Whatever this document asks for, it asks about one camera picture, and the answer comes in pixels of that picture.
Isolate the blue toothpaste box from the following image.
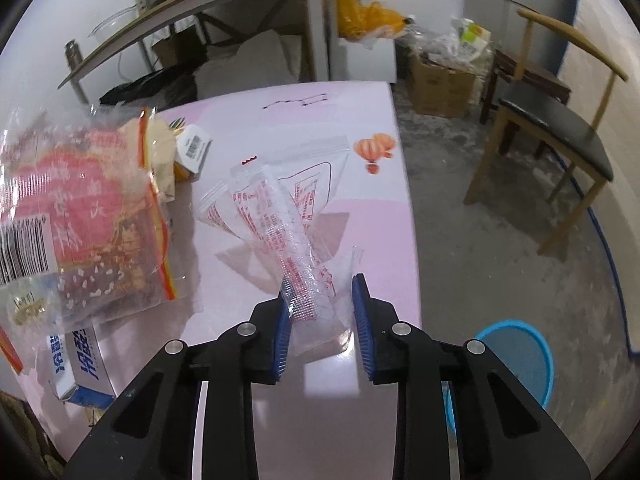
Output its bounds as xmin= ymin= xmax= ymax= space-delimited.
xmin=47 ymin=327 xmax=116 ymax=410

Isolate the clear red-trim food bag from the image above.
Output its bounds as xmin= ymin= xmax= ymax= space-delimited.
xmin=0 ymin=106 xmax=187 ymax=331

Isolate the clear red-print plastic bag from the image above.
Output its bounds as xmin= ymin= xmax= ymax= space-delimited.
xmin=193 ymin=136 xmax=362 ymax=361

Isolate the yellow cardboard box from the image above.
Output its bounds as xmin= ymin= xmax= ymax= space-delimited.
xmin=169 ymin=117 xmax=212 ymax=182

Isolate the blue trash basket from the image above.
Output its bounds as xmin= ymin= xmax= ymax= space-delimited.
xmin=469 ymin=320 xmax=554 ymax=410

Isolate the cardboard box with trash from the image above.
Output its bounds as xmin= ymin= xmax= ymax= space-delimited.
xmin=408 ymin=53 xmax=476 ymax=118

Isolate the right wooden chair black seat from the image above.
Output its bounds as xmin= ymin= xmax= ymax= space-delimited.
xmin=464 ymin=6 xmax=629 ymax=255

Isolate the black clothing pile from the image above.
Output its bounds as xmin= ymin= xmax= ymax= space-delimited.
xmin=100 ymin=65 xmax=198 ymax=110

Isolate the steel thermos bottle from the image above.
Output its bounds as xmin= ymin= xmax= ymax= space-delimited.
xmin=64 ymin=39 xmax=84 ymax=70

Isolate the clear plastic bowl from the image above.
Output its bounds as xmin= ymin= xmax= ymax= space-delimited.
xmin=89 ymin=6 xmax=138 ymax=44

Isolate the yellow plastic bag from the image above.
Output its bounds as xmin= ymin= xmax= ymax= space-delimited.
xmin=336 ymin=0 xmax=407 ymax=42

